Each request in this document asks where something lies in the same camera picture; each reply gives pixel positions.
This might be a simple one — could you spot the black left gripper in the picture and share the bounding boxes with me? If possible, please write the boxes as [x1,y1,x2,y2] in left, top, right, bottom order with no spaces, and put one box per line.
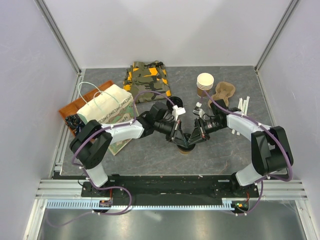
[154,119,188,148]

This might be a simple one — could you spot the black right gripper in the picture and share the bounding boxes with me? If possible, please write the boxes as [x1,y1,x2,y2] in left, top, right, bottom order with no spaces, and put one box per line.
[187,117,225,146]

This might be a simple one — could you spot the brown paper coffee cup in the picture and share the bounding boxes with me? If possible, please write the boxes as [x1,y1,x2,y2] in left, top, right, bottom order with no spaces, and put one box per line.
[178,148,193,155]

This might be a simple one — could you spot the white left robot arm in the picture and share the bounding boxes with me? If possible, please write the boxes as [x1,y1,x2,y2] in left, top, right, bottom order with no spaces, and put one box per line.
[69,102,188,197]

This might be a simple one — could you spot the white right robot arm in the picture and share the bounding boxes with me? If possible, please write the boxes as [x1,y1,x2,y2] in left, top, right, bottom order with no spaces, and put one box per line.
[188,100,294,197]

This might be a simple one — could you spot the black lid stack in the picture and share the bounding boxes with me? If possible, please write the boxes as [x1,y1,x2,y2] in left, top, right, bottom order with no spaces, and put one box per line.
[166,96,184,111]

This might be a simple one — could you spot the white wrapped straw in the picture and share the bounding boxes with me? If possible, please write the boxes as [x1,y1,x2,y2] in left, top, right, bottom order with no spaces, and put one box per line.
[243,96,250,115]
[231,97,243,136]
[238,98,247,113]

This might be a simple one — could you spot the brown pulp cup carrier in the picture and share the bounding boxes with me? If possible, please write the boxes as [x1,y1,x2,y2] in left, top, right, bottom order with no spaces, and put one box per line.
[211,81,236,107]

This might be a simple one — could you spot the paper cup stack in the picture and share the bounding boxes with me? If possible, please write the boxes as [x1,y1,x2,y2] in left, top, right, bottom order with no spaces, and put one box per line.
[196,72,215,97]

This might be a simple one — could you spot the camouflage folded cloth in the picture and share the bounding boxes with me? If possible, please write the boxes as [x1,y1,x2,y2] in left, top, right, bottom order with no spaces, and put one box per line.
[123,60,172,104]

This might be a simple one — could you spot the green patterned paper bag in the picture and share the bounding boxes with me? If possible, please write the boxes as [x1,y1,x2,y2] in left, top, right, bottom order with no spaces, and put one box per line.
[76,82,141,156]

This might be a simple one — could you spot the orange wooden tray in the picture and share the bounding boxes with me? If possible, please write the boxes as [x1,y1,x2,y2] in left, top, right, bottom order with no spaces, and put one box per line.
[58,80,114,137]

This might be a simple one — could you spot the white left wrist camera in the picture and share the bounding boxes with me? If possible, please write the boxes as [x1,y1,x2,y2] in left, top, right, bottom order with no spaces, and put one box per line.
[171,105,186,122]

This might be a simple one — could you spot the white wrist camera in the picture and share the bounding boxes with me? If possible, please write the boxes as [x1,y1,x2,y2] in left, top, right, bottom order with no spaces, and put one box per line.
[192,102,205,118]
[171,105,186,122]

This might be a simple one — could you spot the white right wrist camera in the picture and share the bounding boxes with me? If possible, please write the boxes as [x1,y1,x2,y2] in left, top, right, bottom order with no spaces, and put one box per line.
[192,102,205,118]

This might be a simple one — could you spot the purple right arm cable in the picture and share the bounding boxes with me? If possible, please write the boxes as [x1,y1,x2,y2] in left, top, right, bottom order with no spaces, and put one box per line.
[201,90,295,218]

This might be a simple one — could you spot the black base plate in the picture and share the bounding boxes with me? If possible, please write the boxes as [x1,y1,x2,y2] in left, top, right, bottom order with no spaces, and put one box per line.
[81,173,260,200]

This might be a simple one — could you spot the grey slotted cable duct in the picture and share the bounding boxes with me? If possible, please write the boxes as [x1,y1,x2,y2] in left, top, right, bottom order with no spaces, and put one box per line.
[46,199,244,211]

